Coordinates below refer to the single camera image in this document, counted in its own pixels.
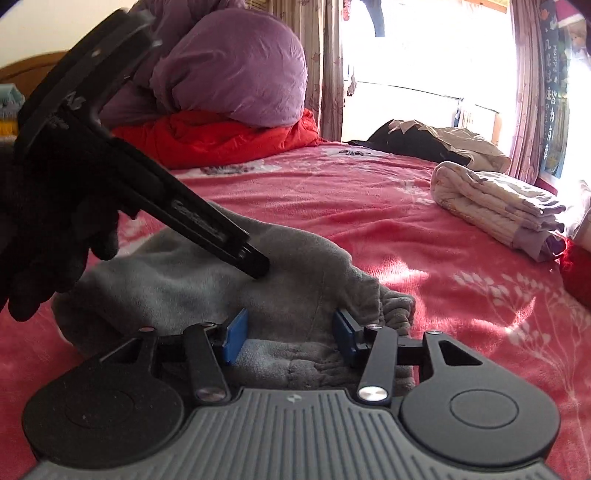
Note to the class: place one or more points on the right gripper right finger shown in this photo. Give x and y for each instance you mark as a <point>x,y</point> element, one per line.
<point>375,351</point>

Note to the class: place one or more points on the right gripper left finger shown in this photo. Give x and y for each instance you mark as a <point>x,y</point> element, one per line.
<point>187,368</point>

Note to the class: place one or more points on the grey fleece pants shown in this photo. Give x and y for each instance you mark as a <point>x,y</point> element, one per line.
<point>170,283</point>

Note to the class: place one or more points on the stack of folded clothes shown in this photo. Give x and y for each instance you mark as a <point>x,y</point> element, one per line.
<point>11,102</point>

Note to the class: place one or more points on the black gloved left hand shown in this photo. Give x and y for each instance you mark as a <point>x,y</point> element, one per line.
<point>53,215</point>

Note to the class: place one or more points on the red quilt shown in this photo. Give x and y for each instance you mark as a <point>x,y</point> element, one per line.
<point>194,139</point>

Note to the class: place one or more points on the pink floral blanket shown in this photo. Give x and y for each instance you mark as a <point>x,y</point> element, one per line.
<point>496,300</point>

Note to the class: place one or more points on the purple duvet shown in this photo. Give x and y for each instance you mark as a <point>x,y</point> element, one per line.
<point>214,56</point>

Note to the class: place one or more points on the folded white purple garment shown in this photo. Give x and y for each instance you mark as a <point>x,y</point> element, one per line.
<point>519,215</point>

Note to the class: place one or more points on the folded red garment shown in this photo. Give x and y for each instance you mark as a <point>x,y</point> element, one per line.
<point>575,269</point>

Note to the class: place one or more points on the black and beige garment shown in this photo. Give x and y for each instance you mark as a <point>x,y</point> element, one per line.
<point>437,144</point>

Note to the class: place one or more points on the folded white panda garment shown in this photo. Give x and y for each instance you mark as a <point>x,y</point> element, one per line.
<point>580,230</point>

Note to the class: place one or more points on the pink patterned curtain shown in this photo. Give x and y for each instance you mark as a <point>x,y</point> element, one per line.
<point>526,151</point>

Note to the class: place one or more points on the blue wall poster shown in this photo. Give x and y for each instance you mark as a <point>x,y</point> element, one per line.
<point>555,74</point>

